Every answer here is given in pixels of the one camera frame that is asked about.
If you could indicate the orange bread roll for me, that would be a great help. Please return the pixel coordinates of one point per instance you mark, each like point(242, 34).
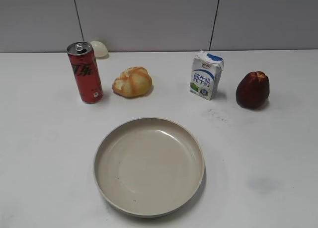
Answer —
point(133, 82)

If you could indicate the white egg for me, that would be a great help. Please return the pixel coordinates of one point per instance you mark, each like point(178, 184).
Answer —
point(100, 49)

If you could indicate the red cola can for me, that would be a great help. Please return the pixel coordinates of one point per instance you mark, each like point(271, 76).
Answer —
point(85, 70)

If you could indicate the dark red wax apple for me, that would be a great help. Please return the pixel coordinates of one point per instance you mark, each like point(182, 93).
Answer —
point(253, 90)

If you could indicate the white blue milk carton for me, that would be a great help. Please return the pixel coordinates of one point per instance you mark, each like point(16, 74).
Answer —
point(205, 75)

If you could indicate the beige round plate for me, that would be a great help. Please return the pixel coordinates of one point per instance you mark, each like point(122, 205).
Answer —
point(148, 167)

